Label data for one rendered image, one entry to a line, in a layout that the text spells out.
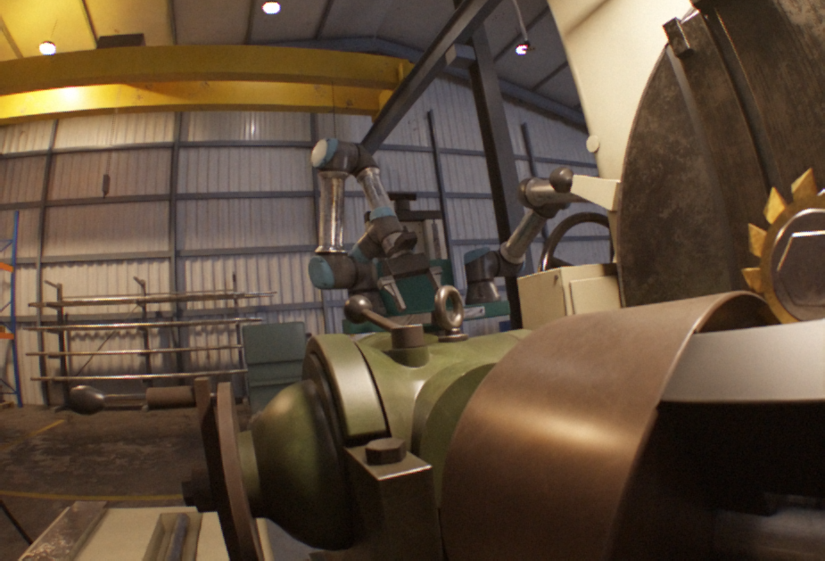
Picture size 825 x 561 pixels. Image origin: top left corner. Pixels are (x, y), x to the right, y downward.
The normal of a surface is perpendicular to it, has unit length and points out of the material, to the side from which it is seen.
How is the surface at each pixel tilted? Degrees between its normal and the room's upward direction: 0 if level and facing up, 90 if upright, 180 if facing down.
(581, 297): 90
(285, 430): 59
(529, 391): 43
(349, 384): 51
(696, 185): 90
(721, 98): 90
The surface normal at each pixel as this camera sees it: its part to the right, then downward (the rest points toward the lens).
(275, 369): 0.39, -0.19
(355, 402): 0.27, -0.68
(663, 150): -0.91, 0.04
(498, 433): -0.81, -0.54
